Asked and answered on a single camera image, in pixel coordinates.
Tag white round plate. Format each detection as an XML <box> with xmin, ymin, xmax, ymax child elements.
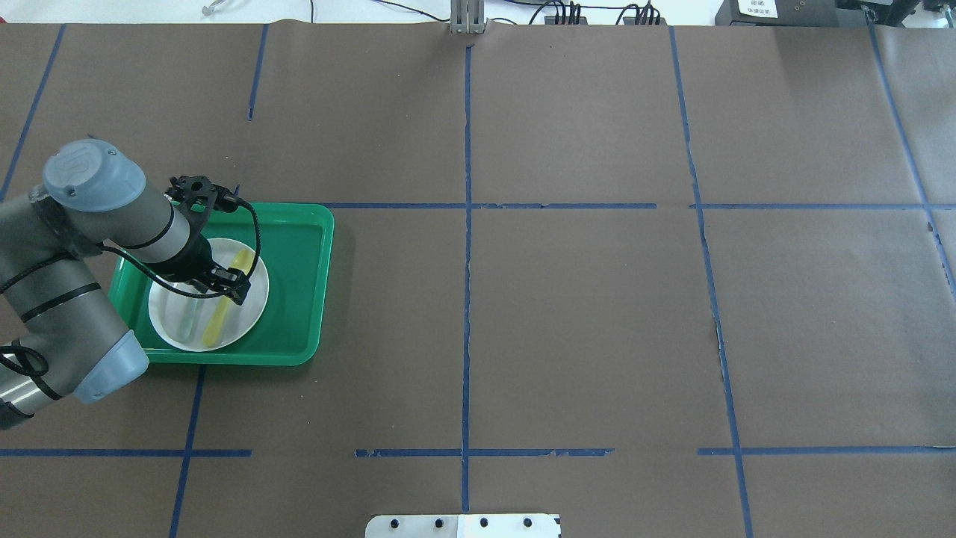
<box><xmin>148</xmin><ymin>258</ymin><xmax>270</xmax><ymax>352</ymax></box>

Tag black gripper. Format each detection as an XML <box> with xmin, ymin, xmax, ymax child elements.
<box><xmin>152</xmin><ymin>234</ymin><xmax>252</xmax><ymax>306</ymax></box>

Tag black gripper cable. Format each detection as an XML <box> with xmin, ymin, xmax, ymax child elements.
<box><xmin>97</xmin><ymin>196</ymin><xmax>262</xmax><ymax>300</ymax></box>

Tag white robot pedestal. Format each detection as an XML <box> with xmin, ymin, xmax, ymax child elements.
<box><xmin>364</xmin><ymin>512</ymin><xmax>562</xmax><ymax>537</ymax></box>

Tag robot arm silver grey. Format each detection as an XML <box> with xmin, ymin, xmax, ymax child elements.
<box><xmin>1</xmin><ymin>137</ymin><xmax>252</xmax><ymax>431</ymax></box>

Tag yellow plastic spoon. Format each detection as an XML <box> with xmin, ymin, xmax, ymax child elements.
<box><xmin>202</xmin><ymin>247</ymin><xmax>254</xmax><ymax>347</ymax></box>

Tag pale translucent plastic fork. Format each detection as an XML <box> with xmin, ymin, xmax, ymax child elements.
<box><xmin>175</xmin><ymin>297</ymin><xmax>200</xmax><ymax>341</ymax></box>

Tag aluminium frame post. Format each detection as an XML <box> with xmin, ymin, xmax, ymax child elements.
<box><xmin>448</xmin><ymin>0</ymin><xmax>488</xmax><ymax>35</ymax></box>

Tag green plastic tray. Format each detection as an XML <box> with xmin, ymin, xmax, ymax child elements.
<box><xmin>109</xmin><ymin>203</ymin><xmax>335</xmax><ymax>365</ymax></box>

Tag black computer box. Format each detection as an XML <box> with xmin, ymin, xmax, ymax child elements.
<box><xmin>714</xmin><ymin>1</ymin><xmax>839</xmax><ymax>28</ymax></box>

